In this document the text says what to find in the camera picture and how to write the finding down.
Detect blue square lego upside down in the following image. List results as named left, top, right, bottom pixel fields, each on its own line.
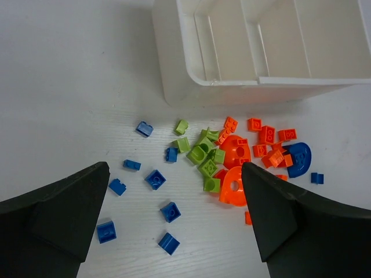
left=145, top=170, right=166, bottom=191

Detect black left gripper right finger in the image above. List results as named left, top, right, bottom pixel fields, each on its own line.
left=242, top=163, right=370, bottom=277

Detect green studded lego plate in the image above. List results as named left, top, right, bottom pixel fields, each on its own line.
left=198, top=158, right=219, bottom=178

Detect blue lego brick bottom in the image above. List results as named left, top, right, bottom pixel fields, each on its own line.
left=158, top=232, right=180, bottom=255

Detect orange small lego brick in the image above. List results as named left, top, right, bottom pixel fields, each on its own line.
left=253, top=144, right=267, bottom=158

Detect orange dome lego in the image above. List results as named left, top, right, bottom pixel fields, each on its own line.
left=219, top=166, right=247, bottom=207
left=220, top=135, right=252, bottom=169

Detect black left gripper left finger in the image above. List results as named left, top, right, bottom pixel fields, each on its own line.
left=1, top=162, right=110, bottom=277

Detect green lego brick left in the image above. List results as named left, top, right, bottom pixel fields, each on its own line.
left=172, top=137, right=191, bottom=153

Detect white divided plastic container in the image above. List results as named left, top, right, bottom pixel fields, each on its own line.
left=152, top=1, right=370, bottom=107

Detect green curved lego piece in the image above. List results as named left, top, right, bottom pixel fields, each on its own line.
left=187, top=145, right=208, bottom=165

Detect green round-hole lego brick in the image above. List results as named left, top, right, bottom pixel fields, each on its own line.
left=203, top=178, right=221, bottom=193

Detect orange sloped lego brick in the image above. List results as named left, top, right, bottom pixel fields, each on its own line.
left=261, top=150, right=284, bottom=169

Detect orange lego brick right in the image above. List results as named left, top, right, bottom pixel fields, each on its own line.
left=278, top=129, right=297, bottom=142

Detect orange square lego brick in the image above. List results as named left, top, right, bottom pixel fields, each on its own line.
left=247, top=118, right=262, bottom=132

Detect blue flat lego brick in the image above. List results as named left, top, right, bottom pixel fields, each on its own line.
left=123, top=159, right=141, bottom=171

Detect blue sloped lego brick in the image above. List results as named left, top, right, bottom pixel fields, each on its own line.
left=96, top=221, right=117, bottom=244

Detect green square lego brick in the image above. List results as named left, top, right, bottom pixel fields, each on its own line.
left=210, top=148, right=225, bottom=164

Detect orange two-by-two lego plate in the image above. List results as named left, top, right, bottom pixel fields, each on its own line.
left=224, top=116, right=238, bottom=133

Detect small blue lego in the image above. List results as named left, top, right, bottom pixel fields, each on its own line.
left=311, top=173, right=324, bottom=185

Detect orange lego bottom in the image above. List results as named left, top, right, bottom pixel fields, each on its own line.
left=245, top=211, right=252, bottom=225

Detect orange two-stud lego brick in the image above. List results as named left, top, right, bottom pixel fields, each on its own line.
left=259, top=125, right=275, bottom=145

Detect green lego brick top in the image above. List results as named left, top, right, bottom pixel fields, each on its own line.
left=174, top=119, right=189, bottom=136

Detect blue square lego brick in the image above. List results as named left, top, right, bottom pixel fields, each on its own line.
left=160, top=202, right=181, bottom=223

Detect blue lego brick far left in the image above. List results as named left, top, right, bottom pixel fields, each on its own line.
left=136, top=121, right=154, bottom=138

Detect blue half-round lego piece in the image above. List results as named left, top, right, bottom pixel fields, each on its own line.
left=283, top=142, right=312, bottom=178

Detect blue lego brick near green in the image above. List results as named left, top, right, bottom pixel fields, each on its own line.
left=165, top=147, right=179, bottom=163

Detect small blue lego brick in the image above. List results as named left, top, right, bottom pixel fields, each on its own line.
left=108, top=178, right=126, bottom=196

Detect green arch lego piece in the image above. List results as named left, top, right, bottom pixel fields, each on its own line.
left=201, top=127, right=220, bottom=142

